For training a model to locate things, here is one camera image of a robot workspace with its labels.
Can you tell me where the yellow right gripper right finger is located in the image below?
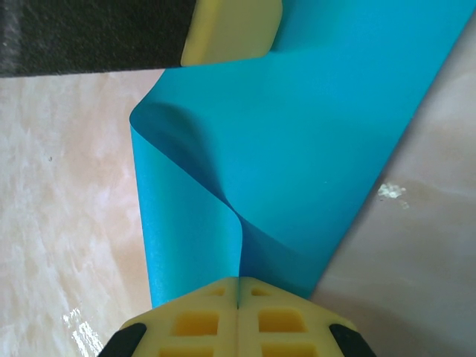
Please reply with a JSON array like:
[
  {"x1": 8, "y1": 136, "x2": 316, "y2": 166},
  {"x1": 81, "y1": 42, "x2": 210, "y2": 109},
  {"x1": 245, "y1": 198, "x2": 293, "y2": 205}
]
[{"x1": 237, "y1": 276, "x2": 376, "y2": 357}]

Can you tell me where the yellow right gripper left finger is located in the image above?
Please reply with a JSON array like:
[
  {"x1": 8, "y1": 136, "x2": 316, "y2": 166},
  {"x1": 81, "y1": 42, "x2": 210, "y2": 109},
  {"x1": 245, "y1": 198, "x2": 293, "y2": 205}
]
[{"x1": 97, "y1": 277, "x2": 238, "y2": 357}]

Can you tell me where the teal blue cloth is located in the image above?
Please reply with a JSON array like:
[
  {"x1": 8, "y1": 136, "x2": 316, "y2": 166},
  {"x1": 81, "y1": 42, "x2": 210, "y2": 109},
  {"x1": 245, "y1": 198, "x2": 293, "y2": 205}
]
[{"x1": 129, "y1": 0, "x2": 476, "y2": 309}]

